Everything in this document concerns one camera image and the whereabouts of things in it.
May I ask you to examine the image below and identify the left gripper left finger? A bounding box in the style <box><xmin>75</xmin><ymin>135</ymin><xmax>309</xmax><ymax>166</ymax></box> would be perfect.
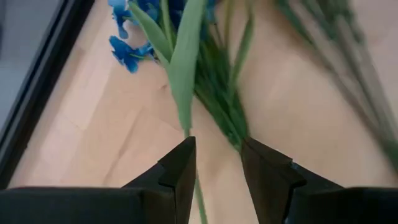
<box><xmin>123</xmin><ymin>136</ymin><xmax>197</xmax><ymax>224</ymax></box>

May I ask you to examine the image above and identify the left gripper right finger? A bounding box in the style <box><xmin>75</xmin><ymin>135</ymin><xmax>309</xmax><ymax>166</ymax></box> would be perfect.
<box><xmin>241</xmin><ymin>136</ymin><xmax>345</xmax><ymax>224</ymax></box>

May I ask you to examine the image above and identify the blue artificial flower bunch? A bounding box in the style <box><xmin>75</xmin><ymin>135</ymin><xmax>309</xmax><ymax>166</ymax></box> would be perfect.
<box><xmin>108</xmin><ymin>0</ymin><xmax>251</xmax><ymax>153</ymax></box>

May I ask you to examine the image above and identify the pink artificial flower bunch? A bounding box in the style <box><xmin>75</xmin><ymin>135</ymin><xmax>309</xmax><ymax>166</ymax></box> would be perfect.
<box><xmin>275</xmin><ymin>0</ymin><xmax>398</xmax><ymax>175</ymax></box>

